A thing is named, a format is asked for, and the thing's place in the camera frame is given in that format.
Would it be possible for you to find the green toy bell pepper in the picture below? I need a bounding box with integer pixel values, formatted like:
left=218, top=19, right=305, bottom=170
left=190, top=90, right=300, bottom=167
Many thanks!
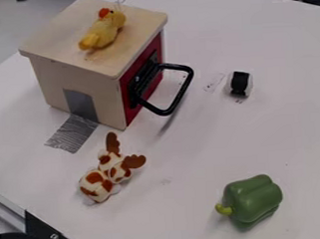
left=212, top=173, right=286, bottom=231

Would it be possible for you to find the white and brown plush animal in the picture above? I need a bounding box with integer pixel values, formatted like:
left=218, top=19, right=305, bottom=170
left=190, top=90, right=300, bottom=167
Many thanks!
left=75, top=130, right=150, bottom=206

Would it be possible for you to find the grey tape strip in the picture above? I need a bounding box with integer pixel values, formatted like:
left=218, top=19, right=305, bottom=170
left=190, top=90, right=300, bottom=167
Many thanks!
left=41, top=87, right=102, bottom=155

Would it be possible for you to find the black and white toy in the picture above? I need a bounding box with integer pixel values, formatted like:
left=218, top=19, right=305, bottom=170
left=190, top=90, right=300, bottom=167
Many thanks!
left=222, top=70, right=256, bottom=99

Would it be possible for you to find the wooden cabinet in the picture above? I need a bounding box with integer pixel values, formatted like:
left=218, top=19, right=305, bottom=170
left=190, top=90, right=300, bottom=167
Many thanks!
left=14, top=0, right=174, bottom=135

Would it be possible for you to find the yellow plush chick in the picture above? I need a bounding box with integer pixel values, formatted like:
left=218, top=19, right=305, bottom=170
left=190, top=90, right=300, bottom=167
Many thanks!
left=75, top=6, right=129, bottom=53

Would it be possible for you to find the red drawer with black handle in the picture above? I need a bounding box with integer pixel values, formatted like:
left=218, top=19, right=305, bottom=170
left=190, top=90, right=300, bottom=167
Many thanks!
left=116, top=29, right=198, bottom=127

